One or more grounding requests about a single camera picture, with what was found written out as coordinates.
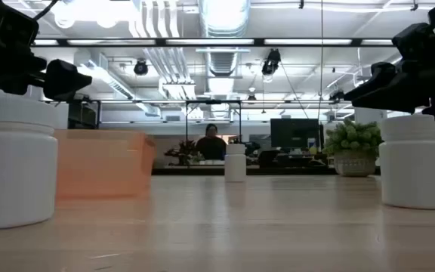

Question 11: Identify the thin hanging black cable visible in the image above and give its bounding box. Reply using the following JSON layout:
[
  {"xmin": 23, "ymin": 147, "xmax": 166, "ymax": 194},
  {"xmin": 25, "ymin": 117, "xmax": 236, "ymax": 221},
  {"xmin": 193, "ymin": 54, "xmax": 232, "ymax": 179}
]
[{"xmin": 317, "ymin": 0, "xmax": 325, "ymax": 121}]

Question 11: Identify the black computer monitor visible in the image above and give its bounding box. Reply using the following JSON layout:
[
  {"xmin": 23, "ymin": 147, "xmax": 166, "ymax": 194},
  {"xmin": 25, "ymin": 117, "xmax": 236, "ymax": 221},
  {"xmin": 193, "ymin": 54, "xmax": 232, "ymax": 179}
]
[{"xmin": 270, "ymin": 118, "xmax": 325, "ymax": 150}]

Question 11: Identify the black shelf rack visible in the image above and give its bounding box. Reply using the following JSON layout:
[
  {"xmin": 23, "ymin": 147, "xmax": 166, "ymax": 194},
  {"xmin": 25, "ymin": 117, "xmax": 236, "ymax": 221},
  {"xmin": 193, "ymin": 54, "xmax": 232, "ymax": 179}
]
[{"xmin": 68, "ymin": 98, "xmax": 102, "ymax": 130}]

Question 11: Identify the orange translucent plastic basket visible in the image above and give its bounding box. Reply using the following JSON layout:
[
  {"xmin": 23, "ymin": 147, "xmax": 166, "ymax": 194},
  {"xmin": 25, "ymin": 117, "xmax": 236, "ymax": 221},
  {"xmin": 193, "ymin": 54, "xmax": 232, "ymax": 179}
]
[{"xmin": 54, "ymin": 129, "xmax": 157, "ymax": 200}]

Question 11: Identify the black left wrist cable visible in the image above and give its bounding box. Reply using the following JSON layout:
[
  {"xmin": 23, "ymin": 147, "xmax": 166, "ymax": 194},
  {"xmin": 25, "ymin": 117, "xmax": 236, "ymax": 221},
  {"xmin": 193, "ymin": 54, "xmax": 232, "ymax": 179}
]
[{"xmin": 35, "ymin": 0, "xmax": 60, "ymax": 20}]

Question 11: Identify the black metal rig frame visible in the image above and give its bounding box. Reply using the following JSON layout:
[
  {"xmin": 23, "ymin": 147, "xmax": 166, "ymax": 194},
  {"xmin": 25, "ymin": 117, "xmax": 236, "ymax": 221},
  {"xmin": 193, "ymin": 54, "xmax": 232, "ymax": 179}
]
[{"xmin": 30, "ymin": 36, "xmax": 394, "ymax": 177}]

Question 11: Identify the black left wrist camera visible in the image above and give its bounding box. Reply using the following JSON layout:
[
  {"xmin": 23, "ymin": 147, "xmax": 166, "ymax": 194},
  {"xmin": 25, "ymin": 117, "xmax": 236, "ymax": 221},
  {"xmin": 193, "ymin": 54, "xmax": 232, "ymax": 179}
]
[{"xmin": 0, "ymin": 0, "xmax": 40, "ymax": 50}]

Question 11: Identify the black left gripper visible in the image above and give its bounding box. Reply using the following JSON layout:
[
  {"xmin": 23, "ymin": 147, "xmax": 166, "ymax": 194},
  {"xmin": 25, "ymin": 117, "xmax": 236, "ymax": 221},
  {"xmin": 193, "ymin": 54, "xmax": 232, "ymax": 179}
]
[{"xmin": 0, "ymin": 47, "xmax": 93, "ymax": 102}]

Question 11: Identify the potted green succulent plant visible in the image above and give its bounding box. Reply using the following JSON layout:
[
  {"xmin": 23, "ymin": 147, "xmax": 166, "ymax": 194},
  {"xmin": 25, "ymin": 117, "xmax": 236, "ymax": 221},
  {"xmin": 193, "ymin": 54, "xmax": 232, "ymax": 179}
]
[{"xmin": 322, "ymin": 117, "xmax": 384, "ymax": 178}]

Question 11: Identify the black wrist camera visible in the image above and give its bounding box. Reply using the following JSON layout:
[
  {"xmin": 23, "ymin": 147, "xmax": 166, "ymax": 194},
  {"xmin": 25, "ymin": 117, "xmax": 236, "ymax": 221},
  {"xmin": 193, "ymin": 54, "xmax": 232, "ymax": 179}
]
[
  {"xmin": 390, "ymin": 22, "xmax": 435, "ymax": 63},
  {"xmin": 0, "ymin": 0, "xmax": 40, "ymax": 50}
]

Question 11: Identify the black ceiling spot lamp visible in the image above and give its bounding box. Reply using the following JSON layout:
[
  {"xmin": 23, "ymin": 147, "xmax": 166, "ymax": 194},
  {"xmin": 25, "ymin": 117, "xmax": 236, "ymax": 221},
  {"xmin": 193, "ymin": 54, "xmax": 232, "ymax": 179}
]
[
  {"xmin": 261, "ymin": 48, "xmax": 282, "ymax": 76},
  {"xmin": 133, "ymin": 58, "xmax": 150, "ymax": 76}
]

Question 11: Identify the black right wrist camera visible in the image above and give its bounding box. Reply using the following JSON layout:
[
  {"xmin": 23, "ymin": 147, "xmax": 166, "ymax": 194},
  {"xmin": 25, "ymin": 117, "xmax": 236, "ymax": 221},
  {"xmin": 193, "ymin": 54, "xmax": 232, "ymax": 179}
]
[{"xmin": 390, "ymin": 22, "xmax": 435, "ymax": 63}]

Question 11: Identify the person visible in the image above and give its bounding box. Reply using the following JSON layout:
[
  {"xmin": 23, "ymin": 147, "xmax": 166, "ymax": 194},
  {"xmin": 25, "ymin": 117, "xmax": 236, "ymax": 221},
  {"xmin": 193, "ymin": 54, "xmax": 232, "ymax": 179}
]
[{"xmin": 196, "ymin": 123, "xmax": 228, "ymax": 161}]

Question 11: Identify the white pill bottle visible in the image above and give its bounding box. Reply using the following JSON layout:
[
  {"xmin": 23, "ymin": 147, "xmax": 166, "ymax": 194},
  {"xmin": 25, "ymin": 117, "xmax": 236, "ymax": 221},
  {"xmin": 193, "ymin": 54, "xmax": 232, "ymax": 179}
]
[
  {"xmin": 0, "ymin": 96, "xmax": 59, "ymax": 230},
  {"xmin": 224, "ymin": 143, "xmax": 247, "ymax": 183},
  {"xmin": 378, "ymin": 114, "xmax": 435, "ymax": 211}
]

